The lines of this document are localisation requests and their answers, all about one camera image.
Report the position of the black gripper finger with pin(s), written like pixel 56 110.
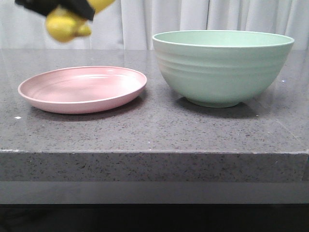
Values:
pixel 43 7

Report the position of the yellow banana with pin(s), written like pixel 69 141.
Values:
pixel 64 25

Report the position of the pink plate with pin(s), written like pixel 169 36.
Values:
pixel 82 90

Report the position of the green bowl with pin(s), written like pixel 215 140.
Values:
pixel 220 68

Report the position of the white curtain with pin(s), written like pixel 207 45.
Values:
pixel 130 24

